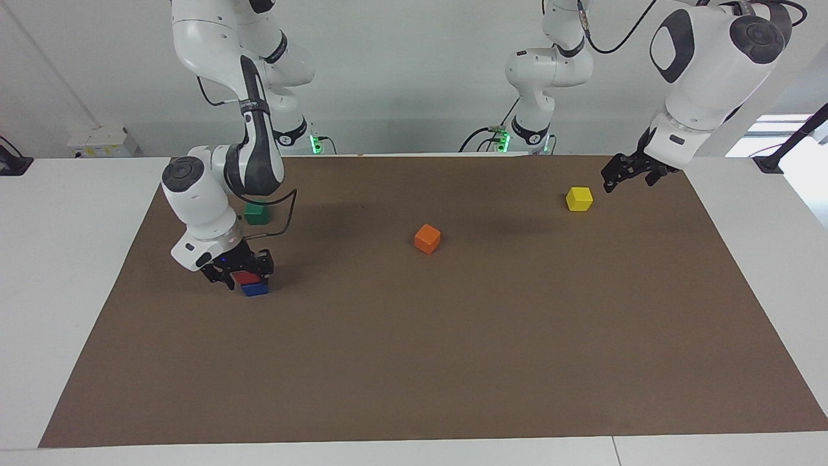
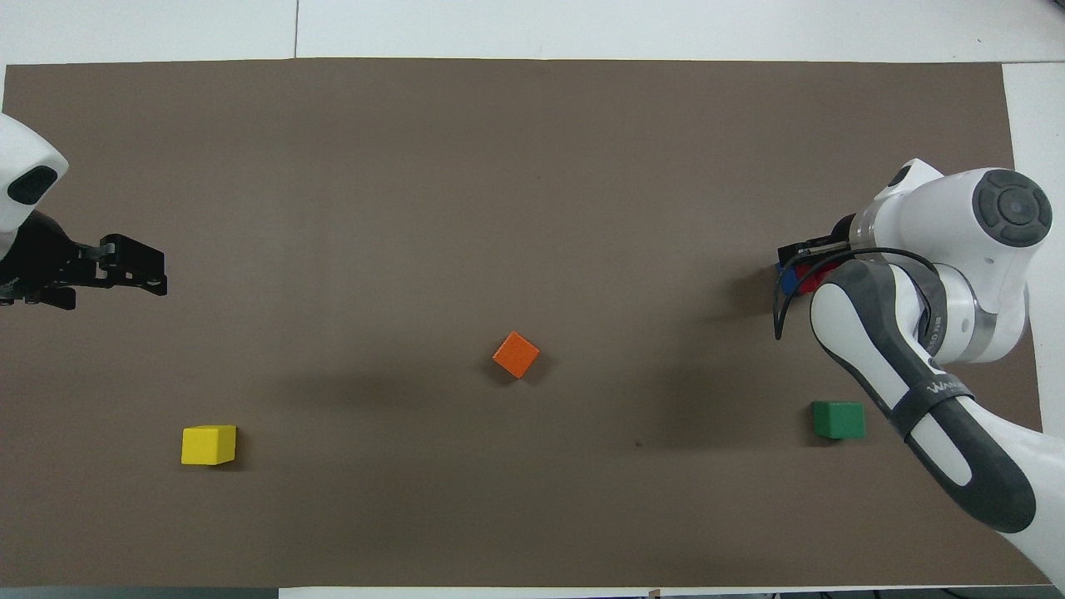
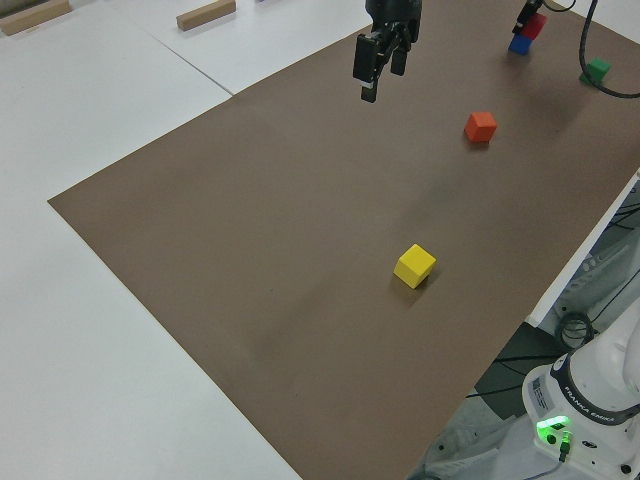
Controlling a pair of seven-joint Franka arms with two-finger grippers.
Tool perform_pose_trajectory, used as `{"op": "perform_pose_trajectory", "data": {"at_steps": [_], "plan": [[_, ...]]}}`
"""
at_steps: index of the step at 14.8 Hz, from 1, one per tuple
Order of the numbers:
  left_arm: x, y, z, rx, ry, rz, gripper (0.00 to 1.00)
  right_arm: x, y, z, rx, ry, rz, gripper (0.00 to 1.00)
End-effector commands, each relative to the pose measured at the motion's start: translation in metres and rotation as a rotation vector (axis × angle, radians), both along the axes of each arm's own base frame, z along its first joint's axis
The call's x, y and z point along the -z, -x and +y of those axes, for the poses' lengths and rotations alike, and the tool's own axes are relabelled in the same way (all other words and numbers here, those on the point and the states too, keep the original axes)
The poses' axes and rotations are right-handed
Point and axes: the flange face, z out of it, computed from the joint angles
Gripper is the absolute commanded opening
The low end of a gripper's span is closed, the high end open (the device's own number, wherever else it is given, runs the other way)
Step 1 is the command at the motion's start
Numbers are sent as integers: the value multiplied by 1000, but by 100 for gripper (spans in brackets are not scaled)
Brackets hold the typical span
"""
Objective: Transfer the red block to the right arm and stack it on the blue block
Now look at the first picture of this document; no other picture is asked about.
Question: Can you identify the black table clamp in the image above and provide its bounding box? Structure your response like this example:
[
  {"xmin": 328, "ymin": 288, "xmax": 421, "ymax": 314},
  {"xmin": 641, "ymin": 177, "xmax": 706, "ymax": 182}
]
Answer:
[{"xmin": 0, "ymin": 135, "xmax": 34, "ymax": 177}]

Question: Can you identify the brown table mat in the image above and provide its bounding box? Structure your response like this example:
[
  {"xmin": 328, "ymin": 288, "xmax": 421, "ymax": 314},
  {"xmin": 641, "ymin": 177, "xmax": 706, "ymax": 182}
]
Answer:
[{"xmin": 39, "ymin": 154, "xmax": 828, "ymax": 449}]

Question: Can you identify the black clamp stand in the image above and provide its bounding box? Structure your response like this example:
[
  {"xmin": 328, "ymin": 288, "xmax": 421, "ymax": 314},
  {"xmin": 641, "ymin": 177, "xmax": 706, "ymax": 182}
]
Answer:
[{"xmin": 752, "ymin": 102, "xmax": 828, "ymax": 174}]

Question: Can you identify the white wall box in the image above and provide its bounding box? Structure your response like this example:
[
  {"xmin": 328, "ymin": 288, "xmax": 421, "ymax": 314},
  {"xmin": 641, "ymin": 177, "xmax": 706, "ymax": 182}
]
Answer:
[{"xmin": 67, "ymin": 126, "xmax": 140, "ymax": 158}]

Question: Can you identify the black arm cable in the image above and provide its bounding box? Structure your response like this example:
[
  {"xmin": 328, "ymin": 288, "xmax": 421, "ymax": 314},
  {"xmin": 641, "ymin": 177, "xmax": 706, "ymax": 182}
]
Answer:
[
  {"xmin": 197, "ymin": 76, "xmax": 299, "ymax": 238},
  {"xmin": 578, "ymin": 0, "xmax": 662, "ymax": 55}
]

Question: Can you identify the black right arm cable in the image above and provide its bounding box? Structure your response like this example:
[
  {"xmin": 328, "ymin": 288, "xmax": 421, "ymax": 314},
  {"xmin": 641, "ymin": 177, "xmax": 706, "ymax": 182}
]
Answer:
[{"xmin": 197, "ymin": 76, "xmax": 299, "ymax": 238}]

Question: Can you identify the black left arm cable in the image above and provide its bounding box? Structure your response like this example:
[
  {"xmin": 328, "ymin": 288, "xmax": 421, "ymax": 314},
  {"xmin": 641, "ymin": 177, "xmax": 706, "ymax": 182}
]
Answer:
[{"xmin": 578, "ymin": 0, "xmax": 662, "ymax": 55}]

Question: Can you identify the orange block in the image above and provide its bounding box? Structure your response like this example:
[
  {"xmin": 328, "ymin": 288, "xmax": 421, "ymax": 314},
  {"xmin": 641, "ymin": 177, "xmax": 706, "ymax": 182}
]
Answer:
[{"xmin": 414, "ymin": 224, "xmax": 442, "ymax": 255}]

